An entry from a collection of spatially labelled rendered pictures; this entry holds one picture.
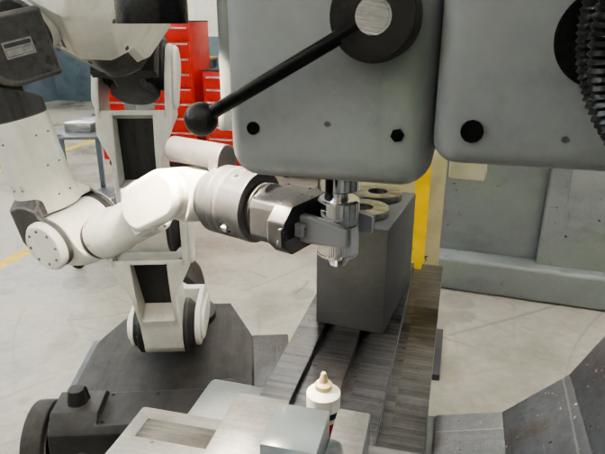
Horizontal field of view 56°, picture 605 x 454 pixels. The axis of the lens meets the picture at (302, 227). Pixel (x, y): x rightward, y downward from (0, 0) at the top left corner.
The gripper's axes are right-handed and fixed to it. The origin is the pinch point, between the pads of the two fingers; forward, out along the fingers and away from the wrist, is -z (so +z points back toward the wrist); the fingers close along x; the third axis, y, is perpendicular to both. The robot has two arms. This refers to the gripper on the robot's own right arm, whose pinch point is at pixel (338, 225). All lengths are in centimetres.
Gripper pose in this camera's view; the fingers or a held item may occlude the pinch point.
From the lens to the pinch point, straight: 63.3
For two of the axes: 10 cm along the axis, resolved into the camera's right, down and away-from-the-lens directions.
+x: 5.6, -2.8, 7.8
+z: -8.3, -2.0, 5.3
